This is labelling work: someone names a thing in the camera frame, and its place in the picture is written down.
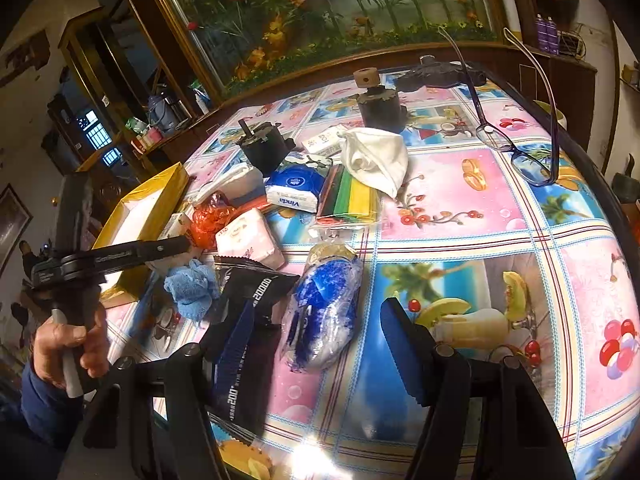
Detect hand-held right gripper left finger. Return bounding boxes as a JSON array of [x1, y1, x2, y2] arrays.
[[82, 297, 281, 480]]

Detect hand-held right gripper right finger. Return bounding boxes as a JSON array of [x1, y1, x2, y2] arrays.
[[380, 297, 576, 480]]

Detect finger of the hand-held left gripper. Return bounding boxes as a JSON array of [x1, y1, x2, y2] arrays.
[[97, 236, 192, 275]]

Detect small white carton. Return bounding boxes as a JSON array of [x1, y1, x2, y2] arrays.
[[157, 212, 193, 241]]

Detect blue towel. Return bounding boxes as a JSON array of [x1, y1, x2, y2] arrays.
[[164, 259, 221, 321]]

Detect yellow cardboard box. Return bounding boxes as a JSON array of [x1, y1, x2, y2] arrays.
[[90, 161, 191, 308]]

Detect black foil packet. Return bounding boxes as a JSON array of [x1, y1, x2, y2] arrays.
[[205, 255, 301, 443]]

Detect orange plastic bag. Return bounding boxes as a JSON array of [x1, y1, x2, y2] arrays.
[[189, 195, 236, 251]]

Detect blue white plastic-wrapped bundle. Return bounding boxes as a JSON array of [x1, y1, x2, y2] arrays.
[[279, 240, 365, 373]]

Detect pink tissue pack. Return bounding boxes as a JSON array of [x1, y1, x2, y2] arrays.
[[215, 207, 286, 270]]

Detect coloured cloth pack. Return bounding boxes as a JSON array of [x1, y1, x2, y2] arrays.
[[315, 162, 383, 226]]

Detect blue tissue pack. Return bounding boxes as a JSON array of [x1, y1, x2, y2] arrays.
[[264, 152, 333, 213]]

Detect white cloth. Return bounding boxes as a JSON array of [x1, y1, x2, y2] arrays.
[[339, 127, 410, 200]]

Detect person's left forearm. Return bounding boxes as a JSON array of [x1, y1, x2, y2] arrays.
[[20, 360, 86, 451]]

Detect person's left hand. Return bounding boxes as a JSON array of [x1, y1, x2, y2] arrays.
[[31, 305, 111, 391]]

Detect carved wooden chair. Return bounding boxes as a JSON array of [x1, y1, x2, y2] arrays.
[[75, 147, 131, 226]]

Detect barred window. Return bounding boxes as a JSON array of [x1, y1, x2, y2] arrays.
[[75, 107, 123, 168]]

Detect pink container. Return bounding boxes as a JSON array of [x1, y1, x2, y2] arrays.
[[131, 127, 163, 153]]

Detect blue grey thermos jug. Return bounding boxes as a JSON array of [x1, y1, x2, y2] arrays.
[[147, 85, 188, 133]]

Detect white spray bottle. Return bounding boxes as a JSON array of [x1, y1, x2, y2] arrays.
[[192, 80, 211, 116]]

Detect small white box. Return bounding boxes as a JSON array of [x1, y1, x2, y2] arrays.
[[301, 124, 351, 157]]

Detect eyeglasses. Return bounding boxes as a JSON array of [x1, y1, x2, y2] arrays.
[[437, 25, 561, 188]]

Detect black motor with wooden wheel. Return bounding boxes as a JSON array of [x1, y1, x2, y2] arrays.
[[352, 67, 407, 133]]

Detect black plastic gadget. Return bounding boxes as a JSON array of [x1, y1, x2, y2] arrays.
[[395, 55, 486, 93]]

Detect flower display glass panel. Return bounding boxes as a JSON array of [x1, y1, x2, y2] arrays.
[[135, 0, 506, 98]]

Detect wooden display cabinet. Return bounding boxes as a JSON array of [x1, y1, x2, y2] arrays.
[[107, 0, 598, 166]]

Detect framed wall picture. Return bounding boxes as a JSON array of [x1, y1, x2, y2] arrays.
[[0, 182, 33, 273]]

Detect wire bundle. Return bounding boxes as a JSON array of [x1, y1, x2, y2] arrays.
[[557, 30, 586, 58]]

